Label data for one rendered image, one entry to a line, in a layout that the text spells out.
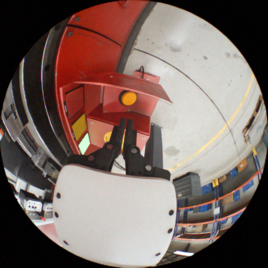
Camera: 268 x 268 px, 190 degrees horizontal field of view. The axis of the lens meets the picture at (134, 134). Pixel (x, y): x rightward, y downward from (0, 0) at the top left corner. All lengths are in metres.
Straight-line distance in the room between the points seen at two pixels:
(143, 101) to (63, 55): 0.28
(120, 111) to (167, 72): 0.77
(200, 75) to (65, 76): 1.07
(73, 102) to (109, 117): 0.10
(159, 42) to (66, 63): 0.83
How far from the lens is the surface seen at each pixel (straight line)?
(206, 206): 5.66
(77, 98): 0.17
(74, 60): 0.33
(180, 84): 0.98
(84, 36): 0.35
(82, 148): 0.24
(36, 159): 0.51
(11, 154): 1.03
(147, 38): 1.00
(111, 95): 0.20
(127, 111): 0.24
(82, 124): 0.20
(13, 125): 0.38
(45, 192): 0.69
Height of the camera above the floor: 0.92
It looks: 46 degrees down
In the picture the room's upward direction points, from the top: 166 degrees counter-clockwise
